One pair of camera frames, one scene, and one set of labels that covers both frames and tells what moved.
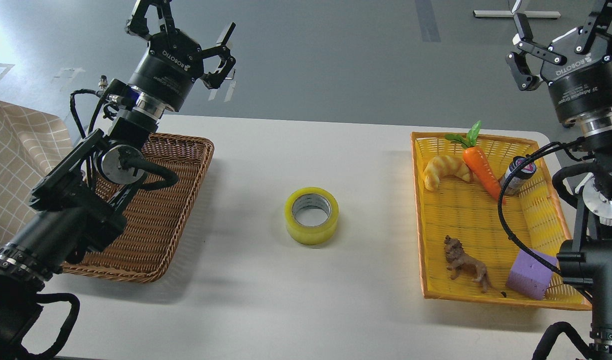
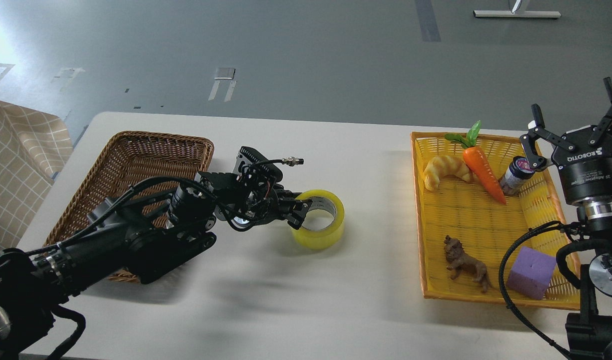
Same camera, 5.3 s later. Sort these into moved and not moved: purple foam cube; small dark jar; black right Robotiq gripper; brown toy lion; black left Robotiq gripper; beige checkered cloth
Moved: black left Robotiq gripper; black right Robotiq gripper
Not moved: small dark jar; brown toy lion; beige checkered cloth; purple foam cube
